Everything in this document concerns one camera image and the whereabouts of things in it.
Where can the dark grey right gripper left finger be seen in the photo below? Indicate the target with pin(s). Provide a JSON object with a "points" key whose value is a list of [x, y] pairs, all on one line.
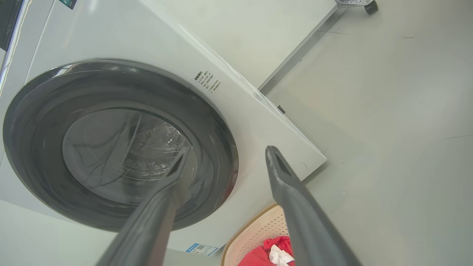
{"points": [[155, 218]]}

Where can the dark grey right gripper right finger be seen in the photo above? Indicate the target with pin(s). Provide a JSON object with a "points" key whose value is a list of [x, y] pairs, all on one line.
{"points": [[306, 221]]}

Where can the cream perforated laundry basket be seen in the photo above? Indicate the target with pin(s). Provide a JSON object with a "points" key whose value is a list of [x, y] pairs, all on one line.
{"points": [[258, 229]]}

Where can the white garment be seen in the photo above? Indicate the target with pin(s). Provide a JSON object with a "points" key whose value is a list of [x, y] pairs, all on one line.
{"points": [[279, 257]]}

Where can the blue energy label sticker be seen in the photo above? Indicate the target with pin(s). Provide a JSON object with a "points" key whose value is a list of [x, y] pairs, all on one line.
{"points": [[201, 249]]}

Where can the red garment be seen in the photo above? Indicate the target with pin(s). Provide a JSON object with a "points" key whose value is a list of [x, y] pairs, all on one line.
{"points": [[255, 258]]}

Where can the round dark washing machine door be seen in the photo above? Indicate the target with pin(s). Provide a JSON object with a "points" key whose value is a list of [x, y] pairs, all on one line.
{"points": [[44, 147]]}

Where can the white front-load washing machine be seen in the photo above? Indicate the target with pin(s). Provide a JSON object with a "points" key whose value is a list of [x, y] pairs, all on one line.
{"points": [[111, 29]]}

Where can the teal sticker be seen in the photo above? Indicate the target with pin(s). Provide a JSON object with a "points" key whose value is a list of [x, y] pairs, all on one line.
{"points": [[68, 3]]}

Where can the metal frame leg with caster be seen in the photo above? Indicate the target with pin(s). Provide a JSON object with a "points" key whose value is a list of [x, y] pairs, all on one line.
{"points": [[370, 6]]}

